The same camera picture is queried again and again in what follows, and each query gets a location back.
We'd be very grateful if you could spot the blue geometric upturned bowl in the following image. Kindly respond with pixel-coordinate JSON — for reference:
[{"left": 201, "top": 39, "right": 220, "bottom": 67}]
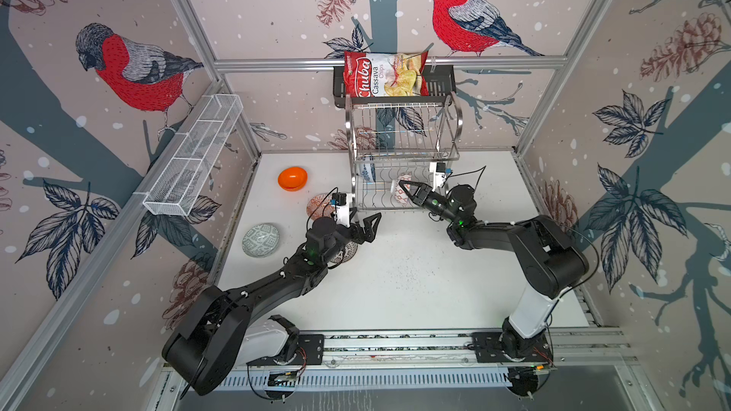
[{"left": 391, "top": 173, "right": 412, "bottom": 207}]

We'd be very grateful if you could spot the white brown patterned bowl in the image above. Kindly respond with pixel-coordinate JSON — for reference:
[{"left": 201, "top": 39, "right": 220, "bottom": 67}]
[{"left": 330, "top": 242, "right": 359, "bottom": 264}]

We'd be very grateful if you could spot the red patterned ceramic bowl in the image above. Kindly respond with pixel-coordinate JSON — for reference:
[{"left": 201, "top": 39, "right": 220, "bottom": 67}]
[{"left": 306, "top": 193, "right": 334, "bottom": 221}]

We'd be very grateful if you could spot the blue floral ceramic bowl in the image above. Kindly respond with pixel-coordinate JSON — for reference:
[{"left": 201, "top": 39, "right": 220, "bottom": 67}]
[{"left": 361, "top": 161, "right": 377, "bottom": 184}]

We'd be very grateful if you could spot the stainless steel dish rack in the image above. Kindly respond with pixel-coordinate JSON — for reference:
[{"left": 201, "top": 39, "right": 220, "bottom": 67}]
[{"left": 345, "top": 92, "right": 464, "bottom": 212}]

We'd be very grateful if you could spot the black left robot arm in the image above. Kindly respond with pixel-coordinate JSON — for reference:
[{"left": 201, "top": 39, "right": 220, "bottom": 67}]
[{"left": 162, "top": 213, "right": 382, "bottom": 396}]

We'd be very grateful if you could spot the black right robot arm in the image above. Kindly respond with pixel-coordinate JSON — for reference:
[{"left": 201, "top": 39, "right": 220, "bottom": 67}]
[{"left": 399, "top": 180, "right": 589, "bottom": 361}]

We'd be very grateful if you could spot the green patterned ceramic bowl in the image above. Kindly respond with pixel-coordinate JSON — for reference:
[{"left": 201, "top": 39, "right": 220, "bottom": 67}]
[{"left": 242, "top": 223, "right": 280, "bottom": 258}]

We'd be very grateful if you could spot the orange plastic bowl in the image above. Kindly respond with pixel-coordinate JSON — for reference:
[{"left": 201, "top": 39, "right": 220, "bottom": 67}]
[{"left": 277, "top": 167, "right": 308, "bottom": 192}]

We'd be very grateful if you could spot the red cassava chips bag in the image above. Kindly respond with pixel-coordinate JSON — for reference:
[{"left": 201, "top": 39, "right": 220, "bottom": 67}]
[{"left": 344, "top": 51, "right": 429, "bottom": 98}]

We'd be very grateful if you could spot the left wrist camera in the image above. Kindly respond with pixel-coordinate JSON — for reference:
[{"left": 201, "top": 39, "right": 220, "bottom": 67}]
[{"left": 330, "top": 192, "right": 354, "bottom": 228}]

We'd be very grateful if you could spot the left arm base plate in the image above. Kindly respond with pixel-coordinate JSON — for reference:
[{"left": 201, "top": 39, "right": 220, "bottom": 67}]
[{"left": 247, "top": 334, "right": 325, "bottom": 366}]

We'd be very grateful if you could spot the black wall basket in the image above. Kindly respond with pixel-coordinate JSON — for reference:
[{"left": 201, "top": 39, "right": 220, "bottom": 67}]
[{"left": 332, "top": 65, "right": 456, "bottom": 108}]

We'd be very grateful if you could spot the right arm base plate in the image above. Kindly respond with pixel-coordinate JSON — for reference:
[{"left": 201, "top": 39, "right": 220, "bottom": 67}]
[{"left": 468, "top": 330, "right": 553, "bottom": 363}]

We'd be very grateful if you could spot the white wire mesh shelf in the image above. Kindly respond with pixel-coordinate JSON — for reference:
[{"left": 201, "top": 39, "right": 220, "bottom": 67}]
[{"left": 143, "top": 94, "right": 243, "bottom": 217}]

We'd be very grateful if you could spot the aluminium mounting rail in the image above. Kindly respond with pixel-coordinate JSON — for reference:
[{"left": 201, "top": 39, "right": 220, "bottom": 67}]
[{"left": 162, "top": 327, "right": 635, "bottom": 372}]

